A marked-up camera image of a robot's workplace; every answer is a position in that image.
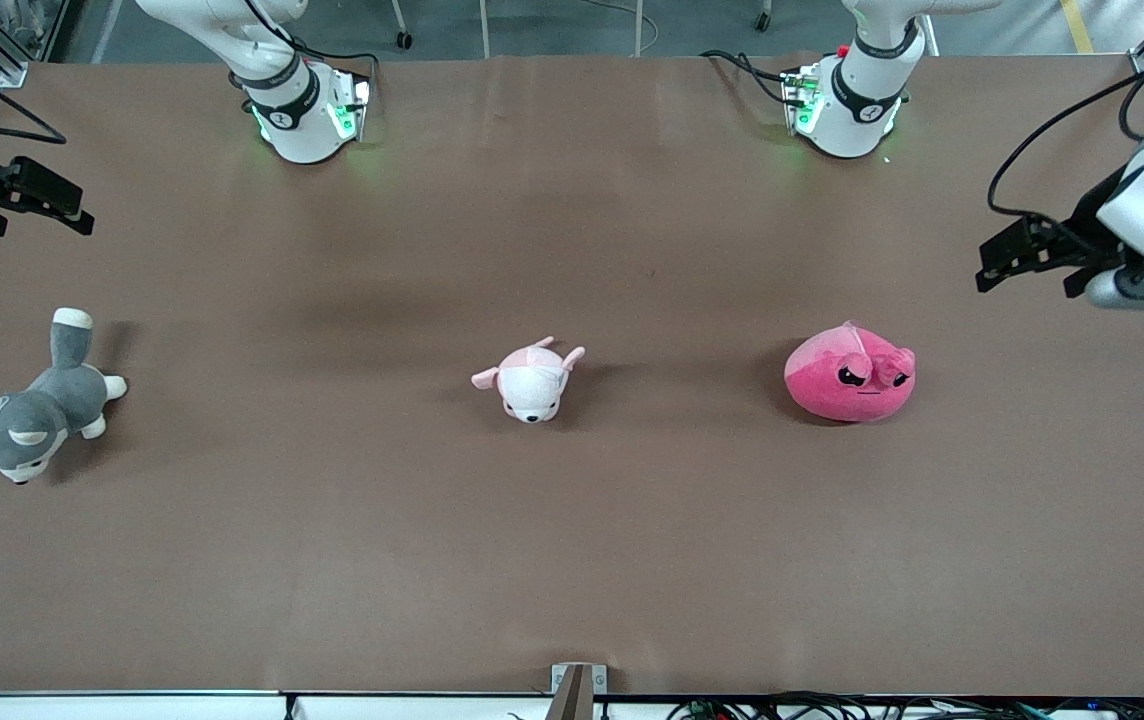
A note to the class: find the white pink dog plush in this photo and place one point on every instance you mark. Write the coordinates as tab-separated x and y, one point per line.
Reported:
532	385

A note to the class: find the black caster wheel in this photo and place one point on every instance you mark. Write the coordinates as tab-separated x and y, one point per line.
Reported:
762	18
403	40

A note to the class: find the white metal stand leg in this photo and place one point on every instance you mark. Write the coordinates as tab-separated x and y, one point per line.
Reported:
639	28
484	28

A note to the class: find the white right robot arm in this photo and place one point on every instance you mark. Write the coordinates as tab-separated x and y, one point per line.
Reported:
297	130

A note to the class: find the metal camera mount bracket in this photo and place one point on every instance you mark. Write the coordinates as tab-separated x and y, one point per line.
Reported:
579	690

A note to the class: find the white table edge rail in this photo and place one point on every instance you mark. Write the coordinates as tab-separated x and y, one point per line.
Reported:
132	708

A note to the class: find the magenta round plush toy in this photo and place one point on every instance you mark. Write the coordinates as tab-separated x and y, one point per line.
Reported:
832	385

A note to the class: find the grey white husky plush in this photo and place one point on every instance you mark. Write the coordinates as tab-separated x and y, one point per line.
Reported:
42	410

